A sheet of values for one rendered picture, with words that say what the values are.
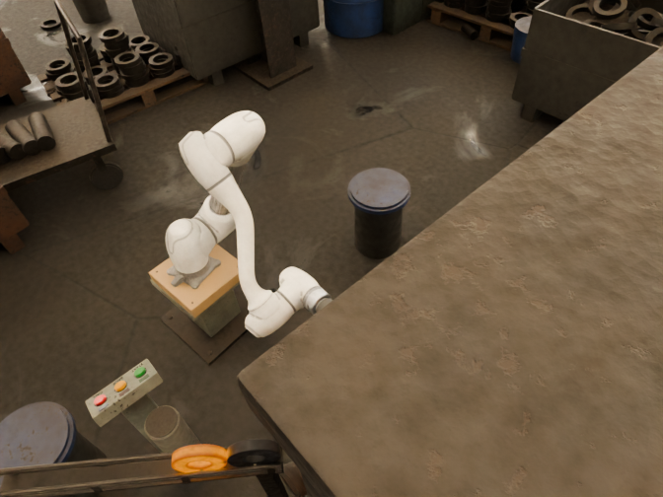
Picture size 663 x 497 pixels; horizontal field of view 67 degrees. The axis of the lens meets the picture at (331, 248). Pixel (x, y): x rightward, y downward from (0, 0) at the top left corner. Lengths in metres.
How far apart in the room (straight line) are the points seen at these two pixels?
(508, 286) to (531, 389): 0.11
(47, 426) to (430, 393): 1.85
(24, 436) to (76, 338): 0.81
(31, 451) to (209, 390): 0.75
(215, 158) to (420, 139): 2.11
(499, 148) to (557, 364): 3.11
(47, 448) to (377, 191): 1.75
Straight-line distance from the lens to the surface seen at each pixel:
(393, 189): 2.55
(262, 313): 1.73
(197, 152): 1.68
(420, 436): 0.46
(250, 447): 1.51
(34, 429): 2.22
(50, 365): 2.89
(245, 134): 1.75
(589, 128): 0.77
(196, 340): 2.62
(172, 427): 1.89
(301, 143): 3.56
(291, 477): 1.73
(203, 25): 4.07
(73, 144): 3.52
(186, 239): 2.15
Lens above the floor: 2.19
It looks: 50 degrees down
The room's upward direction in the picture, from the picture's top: 5 degrees counter-clockwise
